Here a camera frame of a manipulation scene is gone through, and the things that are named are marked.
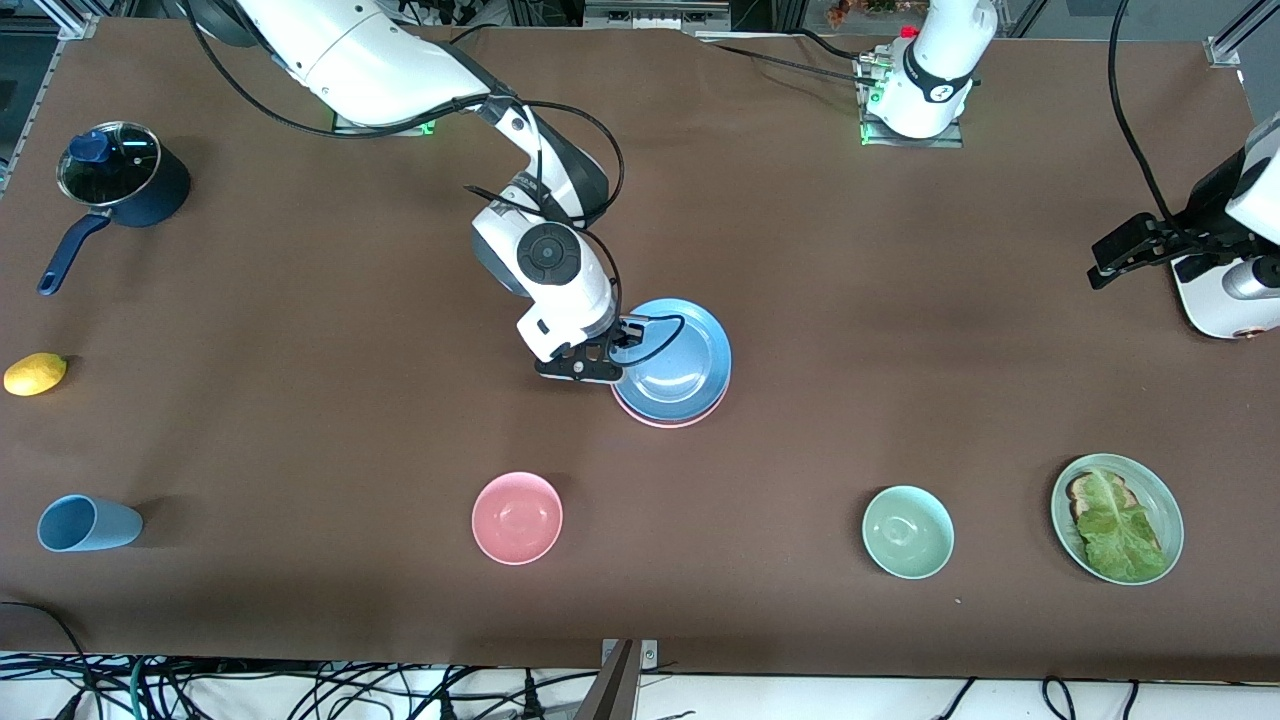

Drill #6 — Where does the blue plate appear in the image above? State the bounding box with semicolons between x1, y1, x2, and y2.
608;298;733;423

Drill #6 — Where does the pink plate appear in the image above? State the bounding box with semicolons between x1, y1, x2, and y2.
612;385;731;430

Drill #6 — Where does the white appliance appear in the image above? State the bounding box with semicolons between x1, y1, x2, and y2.
1170;250;1280;342

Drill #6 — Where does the pink bowl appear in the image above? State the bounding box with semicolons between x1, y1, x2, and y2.
471;471;564;566

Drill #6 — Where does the toasted bread slice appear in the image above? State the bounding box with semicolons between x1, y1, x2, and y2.
1066;472;1164;549

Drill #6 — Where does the green plate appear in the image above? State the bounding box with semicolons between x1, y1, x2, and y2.
1050;453;1185;586

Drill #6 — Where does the green lettuce leaf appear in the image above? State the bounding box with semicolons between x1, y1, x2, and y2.
1075;470;1169;581

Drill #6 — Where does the green bowl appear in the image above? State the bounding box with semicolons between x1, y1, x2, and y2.
862;485;955;580

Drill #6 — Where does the dark metal pole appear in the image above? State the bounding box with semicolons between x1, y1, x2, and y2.
574;640;641;720

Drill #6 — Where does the orange dried plant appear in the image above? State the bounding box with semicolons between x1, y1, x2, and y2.
826;0;906;27

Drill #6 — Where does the dark blue saucepan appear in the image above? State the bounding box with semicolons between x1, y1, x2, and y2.
37;120;193;298

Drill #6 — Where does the glass lid with blue knob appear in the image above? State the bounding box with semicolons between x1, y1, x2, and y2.
56;121;162;207

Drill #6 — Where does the blue cup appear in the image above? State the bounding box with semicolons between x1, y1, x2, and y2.
37;494;144;553

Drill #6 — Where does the yellow lemon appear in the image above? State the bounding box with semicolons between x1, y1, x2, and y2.
3;352;69;398

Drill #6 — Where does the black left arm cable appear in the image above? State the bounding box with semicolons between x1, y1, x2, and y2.
1109;0;1198;228

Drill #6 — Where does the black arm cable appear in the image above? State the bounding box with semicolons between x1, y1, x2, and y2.
1109;0;1198;228
185;0;688;368

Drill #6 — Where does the silver aluminium frame profile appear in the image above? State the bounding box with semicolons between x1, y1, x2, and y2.
1204;0;1280;69
38;0;101;41

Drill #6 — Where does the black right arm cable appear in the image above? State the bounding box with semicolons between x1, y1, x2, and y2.
185;0;688;368

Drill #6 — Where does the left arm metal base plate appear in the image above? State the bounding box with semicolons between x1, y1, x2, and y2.
856;50;967;150

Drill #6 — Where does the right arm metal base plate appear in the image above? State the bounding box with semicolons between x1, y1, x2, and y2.
331;108;442;137

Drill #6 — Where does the black cable to left base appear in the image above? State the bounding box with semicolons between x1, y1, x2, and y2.
700;28;883;87

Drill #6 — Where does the black cable to base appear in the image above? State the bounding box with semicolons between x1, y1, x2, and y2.
700;28;883;87
440;20;503;51

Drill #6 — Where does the metal table clamp bracket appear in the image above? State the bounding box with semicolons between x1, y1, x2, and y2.
600;638;661;671

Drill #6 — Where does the black cable to right base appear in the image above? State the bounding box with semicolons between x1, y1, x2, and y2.
440;20;503;51

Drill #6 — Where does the silver metal frame bar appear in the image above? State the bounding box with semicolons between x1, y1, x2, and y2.
583;0;732;37

